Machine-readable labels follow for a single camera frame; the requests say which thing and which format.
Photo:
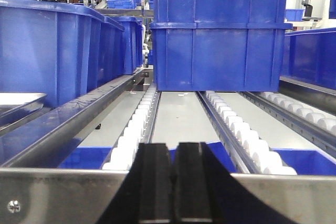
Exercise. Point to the blue bin below shelf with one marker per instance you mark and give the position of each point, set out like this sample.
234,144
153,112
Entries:
305,162

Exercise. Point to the large blue bin left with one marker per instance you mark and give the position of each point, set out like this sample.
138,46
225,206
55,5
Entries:
62,50

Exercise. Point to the white roller track centre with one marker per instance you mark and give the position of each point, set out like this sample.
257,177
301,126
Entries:
266,160

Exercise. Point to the steel shelf front rail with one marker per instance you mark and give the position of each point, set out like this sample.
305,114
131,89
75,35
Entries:
80,195

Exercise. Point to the small distant blue bin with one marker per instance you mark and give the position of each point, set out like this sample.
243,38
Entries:
121,4

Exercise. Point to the white roller track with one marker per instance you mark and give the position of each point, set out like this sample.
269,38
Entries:
122,155
266,160
313,115

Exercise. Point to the silver metal tray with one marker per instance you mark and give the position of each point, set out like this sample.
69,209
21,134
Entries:
17,105

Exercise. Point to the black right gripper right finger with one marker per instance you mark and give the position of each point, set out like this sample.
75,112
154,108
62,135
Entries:
206,192

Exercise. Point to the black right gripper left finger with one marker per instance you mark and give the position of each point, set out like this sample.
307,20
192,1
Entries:
145,194

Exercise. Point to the steel lane divider rail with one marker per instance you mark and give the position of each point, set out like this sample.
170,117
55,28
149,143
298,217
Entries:
47,140

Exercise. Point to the rail screw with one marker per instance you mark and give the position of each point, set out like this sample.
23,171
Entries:
13,206

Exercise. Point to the stacked blue bin centre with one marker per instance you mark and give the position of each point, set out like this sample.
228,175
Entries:
221,45

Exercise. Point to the white roller track left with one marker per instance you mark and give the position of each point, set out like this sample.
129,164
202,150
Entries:
122,155

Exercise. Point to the white roller track right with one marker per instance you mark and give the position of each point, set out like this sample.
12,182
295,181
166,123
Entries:
313,115

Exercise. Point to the blue bin right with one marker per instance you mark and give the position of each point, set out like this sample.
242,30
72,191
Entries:
309,56

